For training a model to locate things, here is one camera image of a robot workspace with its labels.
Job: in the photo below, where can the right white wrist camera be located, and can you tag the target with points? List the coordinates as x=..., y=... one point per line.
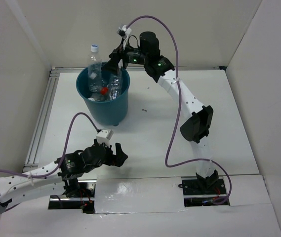
x=124, y=31

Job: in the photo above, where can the teal plastic bin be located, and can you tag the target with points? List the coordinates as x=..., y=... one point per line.
x=105, y=112

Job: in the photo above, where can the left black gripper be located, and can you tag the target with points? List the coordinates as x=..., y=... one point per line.
x=117, y=159

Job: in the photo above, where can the clear bottle blue cap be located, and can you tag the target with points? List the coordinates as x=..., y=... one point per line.
x=95, y=81

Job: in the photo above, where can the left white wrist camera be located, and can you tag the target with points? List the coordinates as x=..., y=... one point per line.
x=104, y=136

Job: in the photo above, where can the aluminium rail frame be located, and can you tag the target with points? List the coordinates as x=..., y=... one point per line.
x=34, y=152

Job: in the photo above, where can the white tape sheet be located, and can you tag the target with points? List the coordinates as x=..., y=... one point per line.
x=143, y=195

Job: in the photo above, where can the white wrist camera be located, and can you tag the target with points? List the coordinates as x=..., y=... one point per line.
x=124, y=31
x=104, y=136

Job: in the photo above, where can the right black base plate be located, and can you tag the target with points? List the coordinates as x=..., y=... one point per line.
x=195, y=196

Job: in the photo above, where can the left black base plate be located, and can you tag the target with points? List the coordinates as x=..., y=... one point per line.
x=82, y=200

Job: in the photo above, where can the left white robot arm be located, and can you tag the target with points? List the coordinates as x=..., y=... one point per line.
x=60, y=177

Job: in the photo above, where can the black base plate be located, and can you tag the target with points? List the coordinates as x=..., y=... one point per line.
x=82, y=200
x=195, y=196

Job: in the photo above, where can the clear bottle white cap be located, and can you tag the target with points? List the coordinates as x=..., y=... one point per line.
x=114, y=86

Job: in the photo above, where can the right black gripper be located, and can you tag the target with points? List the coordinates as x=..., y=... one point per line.
x=111, y=65

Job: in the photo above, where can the red cap bottle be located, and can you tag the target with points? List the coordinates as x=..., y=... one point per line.
x=104, y=90

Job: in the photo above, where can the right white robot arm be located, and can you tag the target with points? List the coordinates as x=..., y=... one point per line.
x=198, y=116

